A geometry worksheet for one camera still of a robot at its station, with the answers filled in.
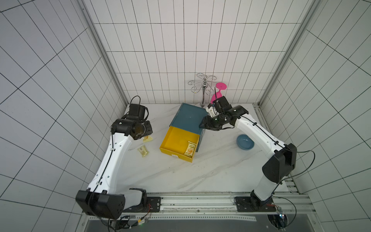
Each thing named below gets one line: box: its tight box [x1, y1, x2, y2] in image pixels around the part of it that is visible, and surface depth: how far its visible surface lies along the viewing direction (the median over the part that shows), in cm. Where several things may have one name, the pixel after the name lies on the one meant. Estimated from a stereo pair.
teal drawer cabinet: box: [169, 102, 208, 153], surface depth 83 cm
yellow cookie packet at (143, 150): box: [137, 144, 150, 158], surface depth 94 cm
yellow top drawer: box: [159, 125, 201, 163], surface depth 80 cm
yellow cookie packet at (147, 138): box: [142, 135, 154, 143], surface depth 74 cm
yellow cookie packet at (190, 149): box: [184, 141, 197, 158], surface depth 78 cm
